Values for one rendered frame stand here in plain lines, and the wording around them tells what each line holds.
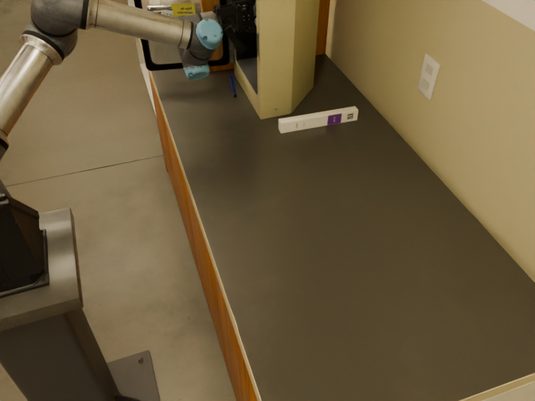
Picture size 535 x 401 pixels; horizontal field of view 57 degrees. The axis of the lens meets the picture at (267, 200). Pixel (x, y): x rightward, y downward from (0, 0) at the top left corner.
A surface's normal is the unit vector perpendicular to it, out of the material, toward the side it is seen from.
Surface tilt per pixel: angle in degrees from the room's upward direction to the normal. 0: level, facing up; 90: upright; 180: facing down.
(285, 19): 90
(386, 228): 0
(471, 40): 90
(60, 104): 0
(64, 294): 0
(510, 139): 90
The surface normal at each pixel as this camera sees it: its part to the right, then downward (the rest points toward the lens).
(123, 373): 0.00, -0.73
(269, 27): 0.32, 0.65
